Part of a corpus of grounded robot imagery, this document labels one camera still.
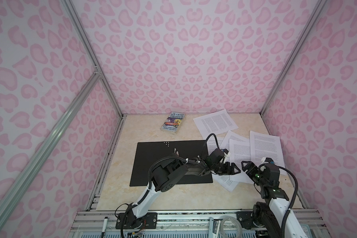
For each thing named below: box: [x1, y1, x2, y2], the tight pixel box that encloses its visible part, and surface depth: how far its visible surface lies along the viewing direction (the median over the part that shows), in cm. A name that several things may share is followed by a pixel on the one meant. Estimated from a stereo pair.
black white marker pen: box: [100, 216, 109, 238], surface depth 72 cm
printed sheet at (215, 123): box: [192, 109, 239, 140], surface depth 117 cm
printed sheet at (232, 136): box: [220, 130, 250, 153], surface depth 109 cm
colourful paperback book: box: [160, 112, 186, 135], surface depth 115 cm
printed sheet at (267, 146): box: [249, 130, 286, 168], surface depth 102 cm
